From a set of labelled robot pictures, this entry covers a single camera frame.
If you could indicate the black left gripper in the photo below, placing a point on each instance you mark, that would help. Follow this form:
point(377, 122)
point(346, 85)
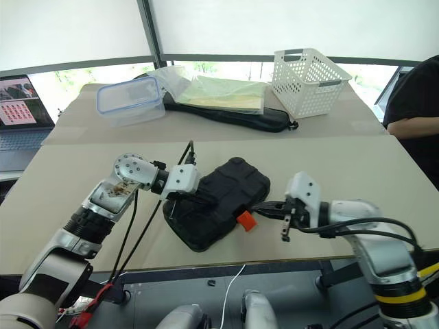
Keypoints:
point(181, 196)

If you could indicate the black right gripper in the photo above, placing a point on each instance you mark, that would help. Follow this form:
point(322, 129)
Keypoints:
point(295, 209)

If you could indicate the black plastic tool case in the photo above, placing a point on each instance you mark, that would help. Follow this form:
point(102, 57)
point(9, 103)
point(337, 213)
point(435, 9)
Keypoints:
point(219, 209)

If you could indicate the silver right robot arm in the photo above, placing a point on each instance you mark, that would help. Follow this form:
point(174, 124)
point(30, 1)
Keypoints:
point(380, 253)

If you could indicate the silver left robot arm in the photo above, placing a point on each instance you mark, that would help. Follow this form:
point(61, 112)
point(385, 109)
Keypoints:
point(68, 240)

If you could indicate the small black floor object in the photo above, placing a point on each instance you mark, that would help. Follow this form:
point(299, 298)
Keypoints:
point(211, 282)

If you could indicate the long black zip bag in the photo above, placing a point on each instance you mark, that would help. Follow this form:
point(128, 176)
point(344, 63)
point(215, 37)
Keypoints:
point(247, 118)

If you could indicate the grey rounded robot leg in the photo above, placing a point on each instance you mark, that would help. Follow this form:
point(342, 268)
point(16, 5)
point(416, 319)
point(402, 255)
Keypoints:
point(181, 317)
point(259, 310)

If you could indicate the clear bag of yellow sheets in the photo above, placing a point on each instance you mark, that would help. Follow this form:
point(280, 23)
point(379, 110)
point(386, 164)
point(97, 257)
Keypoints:
point(223, 92)

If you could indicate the clear container blue rimmed lid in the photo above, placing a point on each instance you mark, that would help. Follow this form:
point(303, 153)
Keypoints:
point(128, 103)

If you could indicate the white perforated plastic basket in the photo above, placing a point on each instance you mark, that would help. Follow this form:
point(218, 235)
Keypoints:
point(307, 85)

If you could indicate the white sneaker red laces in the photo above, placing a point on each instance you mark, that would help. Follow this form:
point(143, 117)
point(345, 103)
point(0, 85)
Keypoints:
point(80, 303)

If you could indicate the person in black shirt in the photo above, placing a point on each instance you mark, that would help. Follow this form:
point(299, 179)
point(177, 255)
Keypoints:
point(418, 99)

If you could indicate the open laptop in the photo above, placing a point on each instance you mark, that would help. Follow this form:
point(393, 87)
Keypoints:
point(17, 109)

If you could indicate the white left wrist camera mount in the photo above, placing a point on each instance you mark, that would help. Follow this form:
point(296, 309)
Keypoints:
point(183, 180)

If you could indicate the dark grey window frame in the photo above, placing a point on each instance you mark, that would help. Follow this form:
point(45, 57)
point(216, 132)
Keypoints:
point(151, 34)

